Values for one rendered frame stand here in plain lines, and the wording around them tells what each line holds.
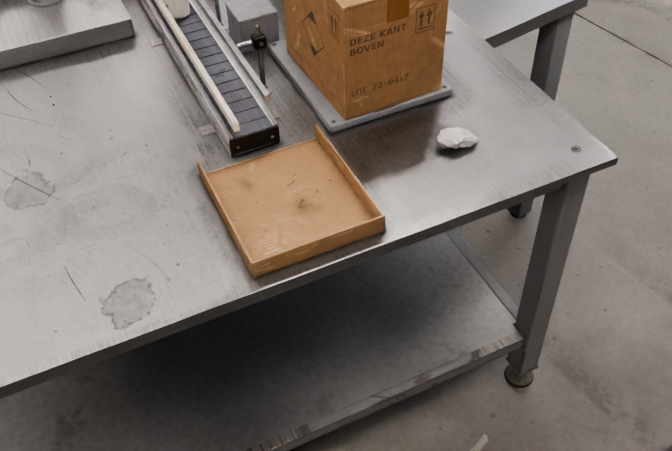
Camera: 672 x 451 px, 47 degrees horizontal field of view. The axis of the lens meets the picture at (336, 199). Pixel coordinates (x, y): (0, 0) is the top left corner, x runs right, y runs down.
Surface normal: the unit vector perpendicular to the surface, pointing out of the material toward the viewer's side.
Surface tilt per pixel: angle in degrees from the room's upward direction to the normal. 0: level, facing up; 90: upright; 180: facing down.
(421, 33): 90
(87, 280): 0
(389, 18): 90
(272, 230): 0
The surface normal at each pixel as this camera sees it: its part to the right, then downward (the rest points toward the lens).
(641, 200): -0.02, -0.72
